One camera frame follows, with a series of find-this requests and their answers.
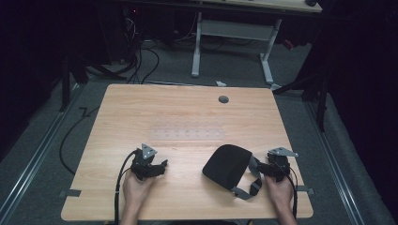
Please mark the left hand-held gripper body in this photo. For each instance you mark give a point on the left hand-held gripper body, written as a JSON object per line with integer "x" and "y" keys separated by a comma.
{"x": 142, "y": 164}

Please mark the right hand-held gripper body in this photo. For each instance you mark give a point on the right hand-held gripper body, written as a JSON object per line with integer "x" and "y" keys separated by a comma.
{"x": 279, "y": 164}

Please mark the person's right hand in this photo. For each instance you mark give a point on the person's right hand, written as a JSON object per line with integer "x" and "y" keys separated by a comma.
{"x": 280, "y": 190}

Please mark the person's left hand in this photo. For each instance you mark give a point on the person's left hand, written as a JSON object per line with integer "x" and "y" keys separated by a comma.
{"x": 136, "y": 189}

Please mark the grey tape strip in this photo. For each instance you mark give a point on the grey tape strip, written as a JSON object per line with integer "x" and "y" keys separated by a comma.
{"x": 305, "y": 189}
{"x": 70, "y": 193}

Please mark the clear plastic sheet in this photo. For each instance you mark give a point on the clear plastic sheet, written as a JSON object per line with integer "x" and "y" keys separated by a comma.
{"x": 187, "y": 132}

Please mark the black metal stand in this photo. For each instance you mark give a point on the black metal stand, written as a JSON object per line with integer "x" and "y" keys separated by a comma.
{"x": 316, "y": 93}
{"x": 67, "y": 81}

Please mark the white paper scrap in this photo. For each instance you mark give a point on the white paper scrap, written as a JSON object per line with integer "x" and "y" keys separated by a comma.
{"x": 221, "y": 83}

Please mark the white-framed wooden desk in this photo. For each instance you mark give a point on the white-framed wooden desk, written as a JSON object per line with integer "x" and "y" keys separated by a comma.
{"x": 234, "y": 29}

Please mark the metal floor rail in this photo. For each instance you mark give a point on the metal floor rail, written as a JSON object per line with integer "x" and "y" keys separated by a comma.
{"x": 31, "y": 164}
{"x": 333, "y": 165}

